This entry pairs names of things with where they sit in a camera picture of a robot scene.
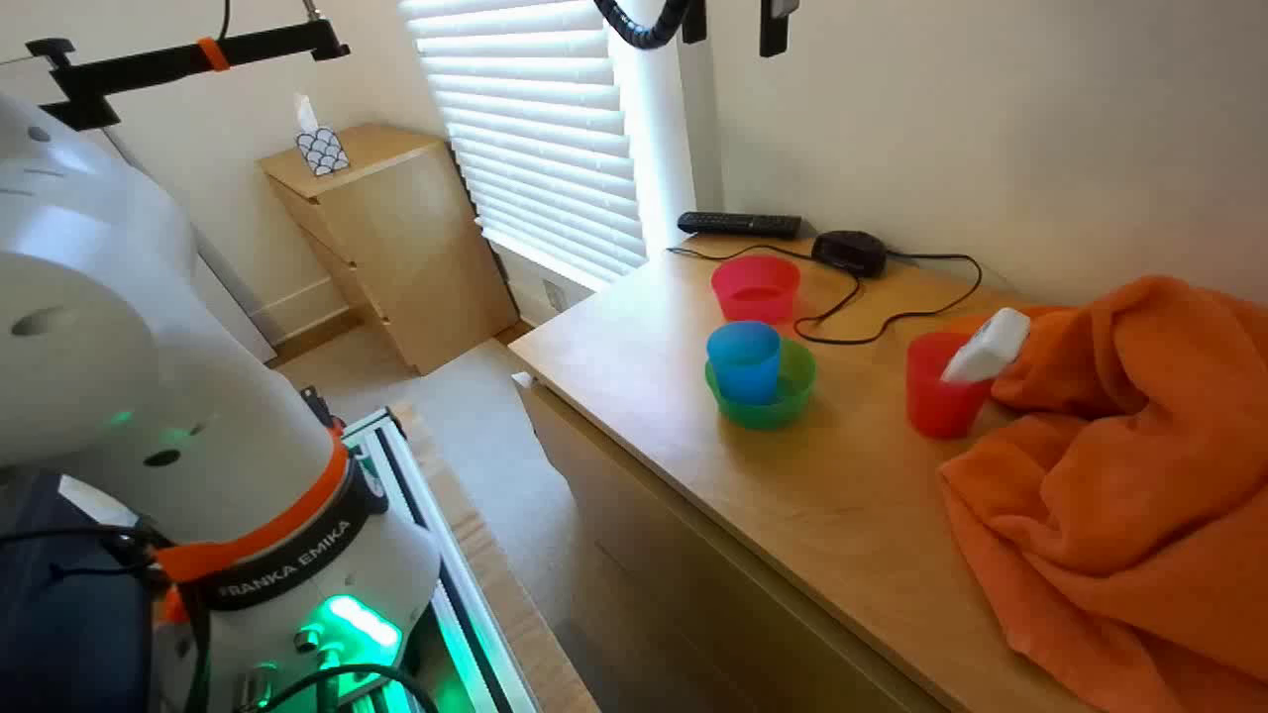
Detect small wooden cabinet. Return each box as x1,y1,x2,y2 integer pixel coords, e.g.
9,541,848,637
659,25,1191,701
259,117,524,377

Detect white window blinds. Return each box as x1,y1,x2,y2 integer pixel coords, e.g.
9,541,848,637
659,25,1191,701
397,0,652,293

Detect patterned tissue box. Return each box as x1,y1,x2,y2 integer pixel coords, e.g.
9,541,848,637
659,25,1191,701
289,92,358,182

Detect black computer mouse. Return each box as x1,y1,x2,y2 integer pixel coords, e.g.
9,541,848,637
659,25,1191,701
808,224,890,282

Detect thin black mouse cable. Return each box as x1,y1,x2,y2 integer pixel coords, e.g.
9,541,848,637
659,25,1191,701
681,237,989,351

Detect orange towel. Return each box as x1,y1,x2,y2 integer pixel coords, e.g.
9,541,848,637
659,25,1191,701
936,274,1268,713

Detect long black remote bar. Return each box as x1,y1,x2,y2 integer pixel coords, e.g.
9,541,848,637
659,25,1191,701
673,207,808,245

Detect wooden dresser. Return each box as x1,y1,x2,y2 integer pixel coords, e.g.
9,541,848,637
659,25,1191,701
507,232,1268,713

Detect red plastic bowl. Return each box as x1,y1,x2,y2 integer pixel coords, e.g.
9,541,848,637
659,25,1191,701
709,249,808,331

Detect blue plastic cup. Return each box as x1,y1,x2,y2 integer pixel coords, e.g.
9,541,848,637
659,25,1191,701
703,318,788,404

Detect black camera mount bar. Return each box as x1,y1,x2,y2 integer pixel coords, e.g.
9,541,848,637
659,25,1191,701
25,17,353,134

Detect green plastic bowl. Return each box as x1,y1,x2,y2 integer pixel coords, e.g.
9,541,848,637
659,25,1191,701
703,331,820,435

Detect aluminium rail frame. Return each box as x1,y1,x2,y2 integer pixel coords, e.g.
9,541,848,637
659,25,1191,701
335,404,539,713

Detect red plastic cup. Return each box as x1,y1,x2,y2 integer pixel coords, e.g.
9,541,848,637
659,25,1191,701
902,327,1000,444

